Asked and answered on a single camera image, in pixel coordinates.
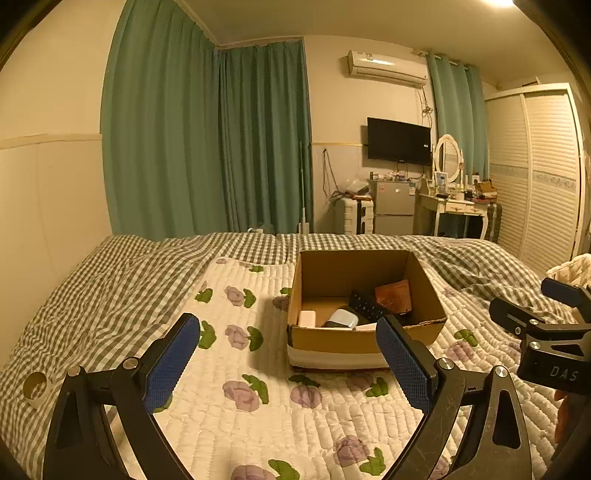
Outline floral quilted blanket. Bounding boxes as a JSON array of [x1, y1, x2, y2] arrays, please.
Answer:
[[0, 232, 591, 464]]

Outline narrow green curtain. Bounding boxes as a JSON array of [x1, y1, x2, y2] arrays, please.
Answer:
[[425, 50, 489, 180]]

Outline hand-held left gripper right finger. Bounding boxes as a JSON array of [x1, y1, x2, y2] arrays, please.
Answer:
[[376, 315, 533, 480]]

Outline dark suitcase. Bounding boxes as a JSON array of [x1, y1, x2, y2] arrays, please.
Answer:
[[485, 203, 503, 243]]

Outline tape roll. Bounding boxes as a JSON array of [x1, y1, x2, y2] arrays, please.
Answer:
[[21, 371, 49, 409]]

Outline black remote control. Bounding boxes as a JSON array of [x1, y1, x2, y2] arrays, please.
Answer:
[[348, 289, 385, 325]]

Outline white suitcase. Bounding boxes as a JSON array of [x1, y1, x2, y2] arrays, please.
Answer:
[[334, 196, 374, 236]]

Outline white mop pole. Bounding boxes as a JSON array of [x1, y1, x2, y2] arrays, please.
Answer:
[[296, 140, 313, 234]]

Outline floral quilted bed pad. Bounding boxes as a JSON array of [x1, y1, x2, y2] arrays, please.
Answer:
[[44, 257, 570, 480]]

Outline person's right hand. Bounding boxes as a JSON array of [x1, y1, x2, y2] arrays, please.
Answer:
[[553, 389, 579, 445]]

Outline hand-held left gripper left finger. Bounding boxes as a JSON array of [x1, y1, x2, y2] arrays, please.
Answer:
[[43, 312, 201, 480]]

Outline wide green curtain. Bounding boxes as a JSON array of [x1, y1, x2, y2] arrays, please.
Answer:
[[100, 0, 315, 241]]

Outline white louvred wardrobe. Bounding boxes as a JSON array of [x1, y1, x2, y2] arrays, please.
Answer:
[[484, 82, 583, 262]]

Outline white grey computer mouse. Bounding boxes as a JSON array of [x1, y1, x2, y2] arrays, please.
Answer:
[[327, 309, 357, 330]]

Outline black wall television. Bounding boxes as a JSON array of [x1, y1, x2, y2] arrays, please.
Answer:
[[366, 117, 433, 166]]

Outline white dressing table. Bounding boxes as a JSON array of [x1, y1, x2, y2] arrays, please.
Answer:
[[413, 181, 502, 241]]

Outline reddish leather wallet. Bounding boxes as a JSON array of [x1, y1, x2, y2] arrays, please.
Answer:
[[374, 280, 413, 315]]

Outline cardboard box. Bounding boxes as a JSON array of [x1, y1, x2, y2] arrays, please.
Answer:
[[286, 249, 448, 373]]

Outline hanging cables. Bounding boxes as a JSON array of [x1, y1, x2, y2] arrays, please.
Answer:
[[321, 148, 341, 200]]

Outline silver refrigerator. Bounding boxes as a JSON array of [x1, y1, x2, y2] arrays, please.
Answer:
[[369, 178, 419, 236]]

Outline white air conditioner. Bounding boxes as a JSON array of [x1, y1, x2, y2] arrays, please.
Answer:
[[344, 49, 428, 89]]

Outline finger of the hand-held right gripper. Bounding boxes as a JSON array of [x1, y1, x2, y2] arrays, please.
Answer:
[[540, 276, 591, 322], [489, 296, 555, 343]]

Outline white oval mirror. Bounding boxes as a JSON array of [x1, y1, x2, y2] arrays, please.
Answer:
[[433, 134, 464, 184]]

